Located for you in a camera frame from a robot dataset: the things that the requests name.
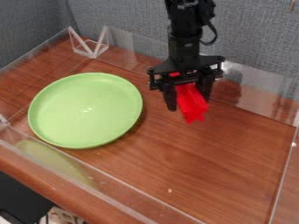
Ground red plastic block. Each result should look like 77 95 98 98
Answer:
173 83 209 123

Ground clear acrylic enclosure wall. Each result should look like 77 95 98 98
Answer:
0 28 299 224

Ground white power strip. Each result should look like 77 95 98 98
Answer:
36 206 86 224

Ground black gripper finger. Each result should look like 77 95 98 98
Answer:
162 83 176 112
194 73 214 101

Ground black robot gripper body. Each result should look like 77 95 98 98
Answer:
146 34 225 91

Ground green round plate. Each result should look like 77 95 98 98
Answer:
28 73 142 149

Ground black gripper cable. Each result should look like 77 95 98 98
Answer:
200 20 220 46

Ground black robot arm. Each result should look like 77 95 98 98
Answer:
146 0 225 111

